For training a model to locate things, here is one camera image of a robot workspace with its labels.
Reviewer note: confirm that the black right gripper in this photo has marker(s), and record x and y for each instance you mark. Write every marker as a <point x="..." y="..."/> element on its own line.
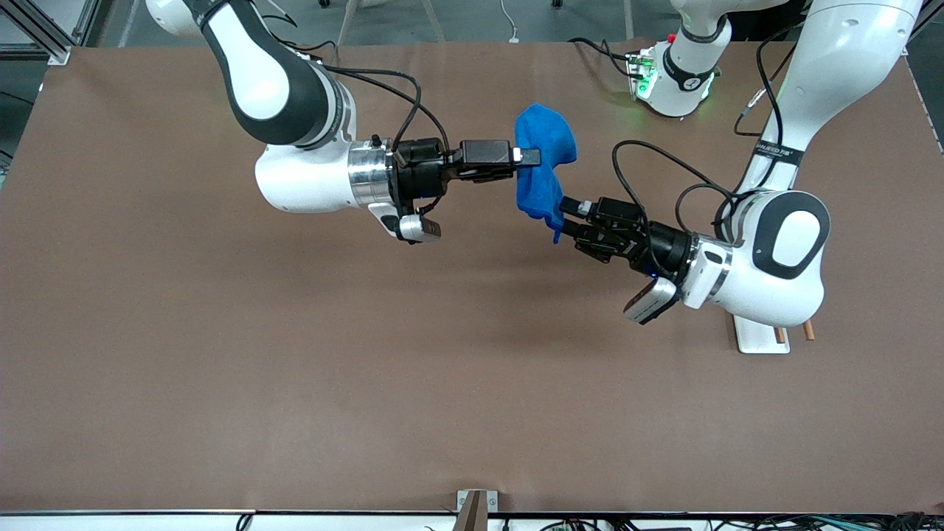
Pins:
<point x="417" y="179"/>

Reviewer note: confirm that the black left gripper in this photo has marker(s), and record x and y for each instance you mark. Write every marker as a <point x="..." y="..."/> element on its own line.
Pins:
<point x="658" y="247"/>

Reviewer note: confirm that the blue microfibre towel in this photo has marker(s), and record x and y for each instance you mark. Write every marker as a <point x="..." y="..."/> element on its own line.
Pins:
<point x="542" y="147"/>

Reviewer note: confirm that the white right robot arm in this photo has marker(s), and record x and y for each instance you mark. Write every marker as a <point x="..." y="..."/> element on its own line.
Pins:
<point x="258" y="81"/>

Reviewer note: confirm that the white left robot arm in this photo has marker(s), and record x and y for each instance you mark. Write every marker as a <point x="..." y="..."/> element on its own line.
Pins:
<point x="793" y="236"/>

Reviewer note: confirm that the beige stand leg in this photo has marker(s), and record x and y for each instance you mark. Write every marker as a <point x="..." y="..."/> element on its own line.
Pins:
<point x="345" y="26"/>
<point x="435" y="22"/>

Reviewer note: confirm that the grey metal bracket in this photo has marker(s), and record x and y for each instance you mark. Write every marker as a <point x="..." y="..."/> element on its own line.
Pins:
<point x="493" y="501"/>

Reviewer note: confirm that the brown wooden post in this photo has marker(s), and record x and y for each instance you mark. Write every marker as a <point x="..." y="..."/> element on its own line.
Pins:
<point x="470" y="516"/>

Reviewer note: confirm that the aluminium frame profile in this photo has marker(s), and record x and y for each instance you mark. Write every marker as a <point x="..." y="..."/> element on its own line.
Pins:
<point x="925" y="22"/>
<point x="44" y="33"/>

